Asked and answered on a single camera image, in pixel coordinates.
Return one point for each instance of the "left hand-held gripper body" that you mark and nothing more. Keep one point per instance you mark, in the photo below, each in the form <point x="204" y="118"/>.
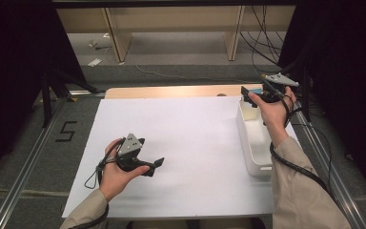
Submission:
<point x="130" y="148"/>

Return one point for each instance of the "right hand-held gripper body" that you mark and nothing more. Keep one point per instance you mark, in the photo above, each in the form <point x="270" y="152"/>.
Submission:
<point x="279" y="81"/>

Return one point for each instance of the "white plastic bin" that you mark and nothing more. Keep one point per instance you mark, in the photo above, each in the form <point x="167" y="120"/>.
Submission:
<point x="255" y="143"/>

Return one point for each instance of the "person's right hand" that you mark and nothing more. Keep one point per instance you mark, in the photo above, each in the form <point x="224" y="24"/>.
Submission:
<point x="274" y="117"/>

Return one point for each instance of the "person's left hand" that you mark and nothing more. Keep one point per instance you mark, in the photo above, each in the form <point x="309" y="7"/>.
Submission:
<point x="117" y="181"/>

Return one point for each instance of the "black metal stand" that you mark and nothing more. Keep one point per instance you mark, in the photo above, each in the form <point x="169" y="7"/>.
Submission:
<point x="305" y="95"/>
<point x="46" y="101"/>

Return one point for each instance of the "white board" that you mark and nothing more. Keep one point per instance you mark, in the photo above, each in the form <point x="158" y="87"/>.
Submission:
<point x="187" y="143"/>

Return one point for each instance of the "light wooden table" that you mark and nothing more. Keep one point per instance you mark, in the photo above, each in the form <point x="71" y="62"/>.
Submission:
<point x="178" y="91"/>

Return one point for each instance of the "black curtain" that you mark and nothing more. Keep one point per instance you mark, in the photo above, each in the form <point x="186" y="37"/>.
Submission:
<point x="349" y="79"/>
<point x="12" y="63"/>

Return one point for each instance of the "white paper slip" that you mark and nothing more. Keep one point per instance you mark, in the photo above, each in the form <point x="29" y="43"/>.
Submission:
<point x="94" y="62"/>

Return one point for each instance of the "small floor debris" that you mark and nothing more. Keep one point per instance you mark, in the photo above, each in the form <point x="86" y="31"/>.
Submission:
<point x="100" y="44"/>

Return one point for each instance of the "light wooden shelf unit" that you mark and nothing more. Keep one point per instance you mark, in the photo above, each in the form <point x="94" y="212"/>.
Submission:
<point x="174" y="19"/>

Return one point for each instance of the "short metal rail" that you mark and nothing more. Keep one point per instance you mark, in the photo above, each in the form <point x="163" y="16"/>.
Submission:
<point x="85" y="93"/>

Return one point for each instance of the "long metal rail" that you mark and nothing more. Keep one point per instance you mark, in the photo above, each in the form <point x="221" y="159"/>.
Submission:
<point x="336" y="184"/>
<point x="25" y="171"/>

